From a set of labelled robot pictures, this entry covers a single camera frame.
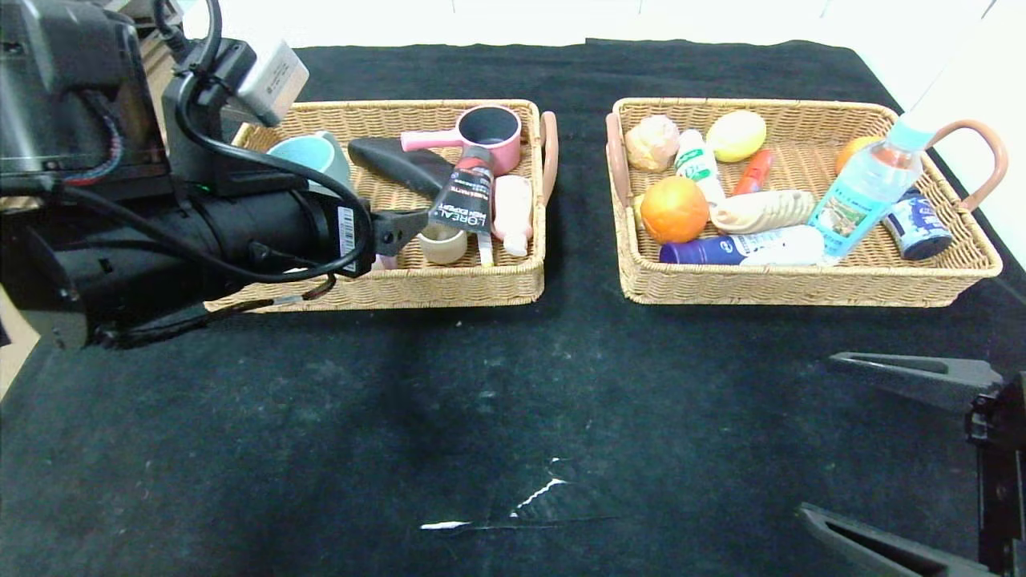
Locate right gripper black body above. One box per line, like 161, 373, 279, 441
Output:
964, 370, 1026, 577

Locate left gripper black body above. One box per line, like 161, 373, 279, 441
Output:
224, 189, 376, 279

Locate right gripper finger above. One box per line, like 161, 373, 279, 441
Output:
796, 502, 1000, 577
826, 351, 1004, 414

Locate black L'Oreal tube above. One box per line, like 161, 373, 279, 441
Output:
427, 144, 495, 236

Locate teal mug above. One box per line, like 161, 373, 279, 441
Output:
267, 132, 352, 197

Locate clear water bottle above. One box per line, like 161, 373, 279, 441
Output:
807, 112, 939, 267

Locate striped bread loaf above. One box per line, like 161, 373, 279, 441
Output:
709, 190, 817, 236

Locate orange fruit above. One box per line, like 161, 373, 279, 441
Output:
835, 135, 883, 176
640, 176, 711, 244

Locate small beige cup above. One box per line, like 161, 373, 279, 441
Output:
418, 223, 470, 265

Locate black curved pouch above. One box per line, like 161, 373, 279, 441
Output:
350, 137, 456, 197

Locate pink and white bottle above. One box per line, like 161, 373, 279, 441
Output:
491, 175, 534, 258

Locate pink toy saucepan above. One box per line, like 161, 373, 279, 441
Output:
401, 104, 522, 176

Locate dark blue jar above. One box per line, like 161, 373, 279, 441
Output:
882, 188, 955, 261

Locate blue and white spray can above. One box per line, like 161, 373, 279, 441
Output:
659, 225, 826, 267

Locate black tablecloth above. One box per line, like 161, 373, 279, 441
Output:
0, 38, 1026, 577

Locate orange red sausage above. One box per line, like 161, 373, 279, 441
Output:
733, 148, 774, 196

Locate cream puff bun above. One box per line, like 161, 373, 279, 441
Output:
624, 115, 681, 173

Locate clear plastic film piece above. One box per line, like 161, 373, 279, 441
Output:
420, 458, 614, 533

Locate yellow lemon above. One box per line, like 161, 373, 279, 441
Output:
707, 111, 768, 164

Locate white bottle with green label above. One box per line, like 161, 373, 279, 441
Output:
676, 130, 724, 205

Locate white low cabinet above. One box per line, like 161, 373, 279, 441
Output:
297, 0, 995, 91

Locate wicker basket with brown handles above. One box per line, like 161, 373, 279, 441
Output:
204, 99, 559, 313
605, 99, 1008, 309

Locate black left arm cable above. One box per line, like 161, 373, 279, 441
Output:
151, 0, 376, 285

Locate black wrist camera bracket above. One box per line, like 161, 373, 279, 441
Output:
163, 38, 309, 199

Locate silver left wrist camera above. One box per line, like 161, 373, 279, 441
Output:
235, 40, 310, 127

